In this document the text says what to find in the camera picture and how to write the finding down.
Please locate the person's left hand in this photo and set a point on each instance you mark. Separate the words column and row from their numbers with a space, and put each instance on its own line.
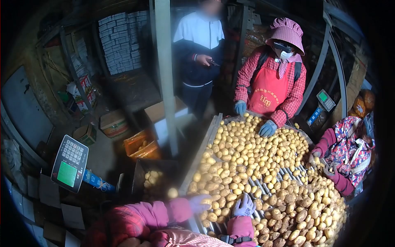
column 196, row 205

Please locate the person's right hand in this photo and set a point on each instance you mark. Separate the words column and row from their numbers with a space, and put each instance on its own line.
column 243, row 208

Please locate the person's right fingers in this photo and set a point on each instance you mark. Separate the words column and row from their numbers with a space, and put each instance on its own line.
column 247, row 200

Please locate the person's left fingers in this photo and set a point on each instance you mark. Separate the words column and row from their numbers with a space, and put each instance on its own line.
column 203, row 207

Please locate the single pale potato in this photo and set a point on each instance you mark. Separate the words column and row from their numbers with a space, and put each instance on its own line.
column 206, row 201

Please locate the round yellow potato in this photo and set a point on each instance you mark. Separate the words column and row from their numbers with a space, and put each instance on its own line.
column 172, row 193

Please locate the black wrist band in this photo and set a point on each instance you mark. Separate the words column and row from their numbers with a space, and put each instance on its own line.
column 236, row 239

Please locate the person's body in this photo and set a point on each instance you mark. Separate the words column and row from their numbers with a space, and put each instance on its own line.
column 172, row 238

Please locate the pile of potatoes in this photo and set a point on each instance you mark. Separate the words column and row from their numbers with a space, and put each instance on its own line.
column 247, row 154

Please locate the black crate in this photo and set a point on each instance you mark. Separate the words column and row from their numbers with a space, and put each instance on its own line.
column 166, row 168

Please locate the metal roller sorting table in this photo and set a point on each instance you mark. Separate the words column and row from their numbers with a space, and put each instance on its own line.
column 201, row 149

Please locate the heap of crate potatoes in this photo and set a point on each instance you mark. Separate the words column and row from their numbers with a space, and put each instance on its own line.
column 152, row 178

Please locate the orange bag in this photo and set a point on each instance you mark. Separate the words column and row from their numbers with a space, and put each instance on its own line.
column 135, row 143

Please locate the plain brown cardboard box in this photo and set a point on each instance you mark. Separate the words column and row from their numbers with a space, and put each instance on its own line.
column 157, row 110

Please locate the banded cardboard box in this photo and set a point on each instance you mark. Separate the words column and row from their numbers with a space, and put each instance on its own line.
column 114, row 124

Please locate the small scale display with keypad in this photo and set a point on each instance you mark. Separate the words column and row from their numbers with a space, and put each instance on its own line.
column 325, row 100

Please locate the grey metal pillar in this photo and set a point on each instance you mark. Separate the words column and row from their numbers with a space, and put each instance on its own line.
column 166, row 77

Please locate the small open cardboard box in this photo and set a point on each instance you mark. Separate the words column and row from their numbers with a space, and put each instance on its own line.
column 85, row 135

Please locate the large scale display with keypad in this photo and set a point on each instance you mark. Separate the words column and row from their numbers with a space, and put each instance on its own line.
column 69, row 163

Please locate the black phone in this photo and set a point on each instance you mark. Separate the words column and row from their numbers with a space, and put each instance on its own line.
column 214, row 63

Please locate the orange mesh sacks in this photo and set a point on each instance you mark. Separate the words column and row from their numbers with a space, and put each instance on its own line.
column 361, row 105

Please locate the stack of flat cardboard sheets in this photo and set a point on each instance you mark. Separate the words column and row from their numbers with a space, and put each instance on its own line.
column 49, row 191

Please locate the metal shelf with cartons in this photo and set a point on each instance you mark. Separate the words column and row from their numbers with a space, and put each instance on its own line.
column 83, row 89

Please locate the stack of white boxes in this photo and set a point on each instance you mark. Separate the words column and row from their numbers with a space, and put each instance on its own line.
column 122, row 43

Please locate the grey metal door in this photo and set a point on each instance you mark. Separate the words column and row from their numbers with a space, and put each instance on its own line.
column 24, row 108

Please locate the grey metal frame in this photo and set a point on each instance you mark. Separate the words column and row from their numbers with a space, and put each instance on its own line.
column 334, row 52

